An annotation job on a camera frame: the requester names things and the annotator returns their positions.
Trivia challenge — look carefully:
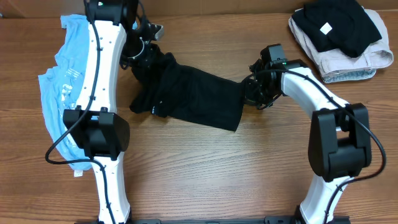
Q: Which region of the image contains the black mesh shirt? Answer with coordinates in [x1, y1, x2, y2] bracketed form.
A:
[129, 44, 244, 131]

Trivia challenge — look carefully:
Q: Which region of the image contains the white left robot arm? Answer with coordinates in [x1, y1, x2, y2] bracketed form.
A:
[63, 1, 163, 223]

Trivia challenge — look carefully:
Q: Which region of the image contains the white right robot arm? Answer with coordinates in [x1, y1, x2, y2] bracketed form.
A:
[243, 44, 371, 223]

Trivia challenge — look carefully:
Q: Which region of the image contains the folded light blue garment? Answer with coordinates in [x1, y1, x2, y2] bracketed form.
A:
[322, 69, 377, 83]

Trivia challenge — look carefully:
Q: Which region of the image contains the light blue crumpled shirt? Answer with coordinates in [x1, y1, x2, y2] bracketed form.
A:
[38, 14, 127, 172]

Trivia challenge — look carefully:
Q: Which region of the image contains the folded black shirt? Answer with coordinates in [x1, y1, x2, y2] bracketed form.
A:
[292, 0, 382, 58]

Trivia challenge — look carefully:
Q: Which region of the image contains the folded beige garment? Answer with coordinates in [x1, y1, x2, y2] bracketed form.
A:
[289, 9, 394, 78]

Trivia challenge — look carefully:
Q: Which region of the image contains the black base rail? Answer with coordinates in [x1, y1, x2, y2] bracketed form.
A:
[74, 215, 351, 224]

